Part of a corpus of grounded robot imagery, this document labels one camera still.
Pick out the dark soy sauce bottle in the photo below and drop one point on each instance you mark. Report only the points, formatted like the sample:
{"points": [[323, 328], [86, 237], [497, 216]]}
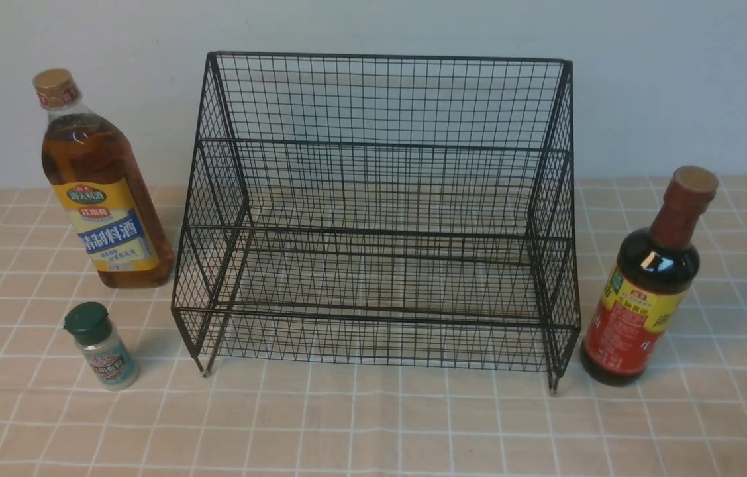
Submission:
{"points": [[654, 269]]}

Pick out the small green-capped seasoning shaker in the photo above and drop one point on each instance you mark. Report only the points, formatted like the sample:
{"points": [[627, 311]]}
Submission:
{"points": [[95, 334]]}

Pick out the amber cooking wine bottle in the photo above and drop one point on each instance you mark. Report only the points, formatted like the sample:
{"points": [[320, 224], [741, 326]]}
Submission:
{"points": [[95, 176]]}

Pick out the beige checkered tablecloth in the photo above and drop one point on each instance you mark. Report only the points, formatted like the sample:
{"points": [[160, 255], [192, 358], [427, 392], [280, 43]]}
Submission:
{"points": [[686, 417]]}

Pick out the black wire mesh rack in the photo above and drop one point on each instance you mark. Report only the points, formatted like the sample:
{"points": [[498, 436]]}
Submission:
{"points": [[382, 209]]}

